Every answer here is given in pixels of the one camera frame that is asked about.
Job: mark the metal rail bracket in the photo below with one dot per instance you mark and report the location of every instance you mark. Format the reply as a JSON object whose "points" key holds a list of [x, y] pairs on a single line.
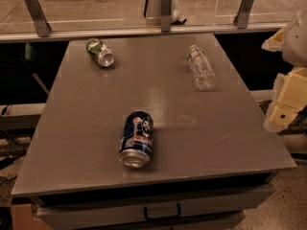
{"points": [[166, 10], [242, 17], [42, 26]]}

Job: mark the right metal rail bracket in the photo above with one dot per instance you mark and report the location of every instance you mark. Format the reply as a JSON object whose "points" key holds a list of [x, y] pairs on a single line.
{"points": [[242, 17]]}

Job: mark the black drawer handle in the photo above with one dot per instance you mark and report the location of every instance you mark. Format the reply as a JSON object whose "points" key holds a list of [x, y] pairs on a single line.
{"points": [[162, 211]]}

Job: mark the blue soda can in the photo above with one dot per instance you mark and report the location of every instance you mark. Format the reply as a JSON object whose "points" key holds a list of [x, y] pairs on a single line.
{"points": [[137, 140]]}

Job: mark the middle metal rail bracket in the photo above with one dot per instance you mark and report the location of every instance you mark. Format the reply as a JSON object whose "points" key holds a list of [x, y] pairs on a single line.
{"points": [[166, 10]]}

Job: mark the grey cabinet drawer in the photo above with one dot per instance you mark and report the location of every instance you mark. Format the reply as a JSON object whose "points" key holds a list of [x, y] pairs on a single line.
{"points": [[218, 210]]}

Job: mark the horizontal metal rail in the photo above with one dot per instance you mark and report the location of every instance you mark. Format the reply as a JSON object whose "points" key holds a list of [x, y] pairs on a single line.
{"points": [[108, 33]]}

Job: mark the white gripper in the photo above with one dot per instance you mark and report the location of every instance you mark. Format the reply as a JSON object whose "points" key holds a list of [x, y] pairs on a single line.
{"points": [[296, 39]]}

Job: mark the left metal rail bracket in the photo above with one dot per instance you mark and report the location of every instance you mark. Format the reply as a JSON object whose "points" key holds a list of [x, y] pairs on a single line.
{"points": [[42, 26]]}

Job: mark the clear plastic water bottle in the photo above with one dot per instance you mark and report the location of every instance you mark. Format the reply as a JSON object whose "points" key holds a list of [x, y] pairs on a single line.
{"points": [[201, 69]]}

